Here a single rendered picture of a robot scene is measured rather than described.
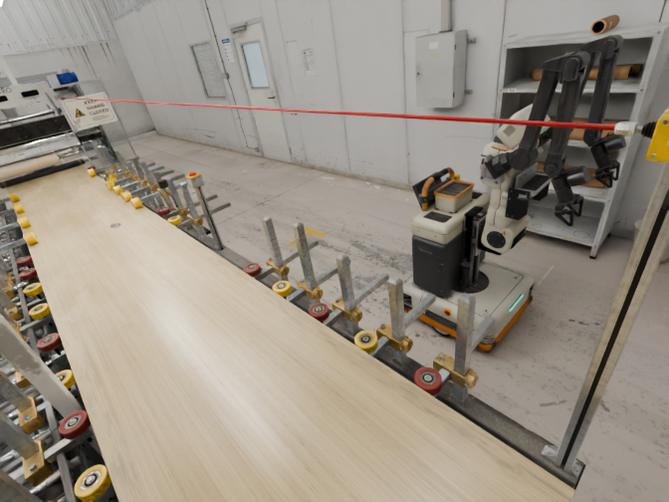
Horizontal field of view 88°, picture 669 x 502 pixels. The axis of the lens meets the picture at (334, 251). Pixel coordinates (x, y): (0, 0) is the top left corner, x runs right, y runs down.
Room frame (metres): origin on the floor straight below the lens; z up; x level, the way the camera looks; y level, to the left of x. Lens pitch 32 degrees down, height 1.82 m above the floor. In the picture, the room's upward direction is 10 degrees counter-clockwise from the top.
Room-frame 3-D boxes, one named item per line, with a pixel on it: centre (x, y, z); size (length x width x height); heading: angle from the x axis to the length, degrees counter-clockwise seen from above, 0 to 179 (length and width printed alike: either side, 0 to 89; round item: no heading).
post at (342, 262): (1.10, -0.02, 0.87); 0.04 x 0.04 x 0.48; 39
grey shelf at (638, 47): (2.59, -1.91, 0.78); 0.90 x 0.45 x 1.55; 39
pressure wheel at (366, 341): (0.86, -0.05, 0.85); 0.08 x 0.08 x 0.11
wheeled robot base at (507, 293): (1.80, -0.84, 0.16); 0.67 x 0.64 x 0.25; 38
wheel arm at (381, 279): (1.17, -0.05, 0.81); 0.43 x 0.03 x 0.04; 129
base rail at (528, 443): (2.42, 1.03, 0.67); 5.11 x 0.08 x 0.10; 39
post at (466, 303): (0.71, -0.34, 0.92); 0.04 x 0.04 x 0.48; 39
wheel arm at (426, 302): (0.98, -0.21, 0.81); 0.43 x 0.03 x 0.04; 129
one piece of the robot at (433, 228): (1.88, -0.78, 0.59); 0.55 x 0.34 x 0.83; 128
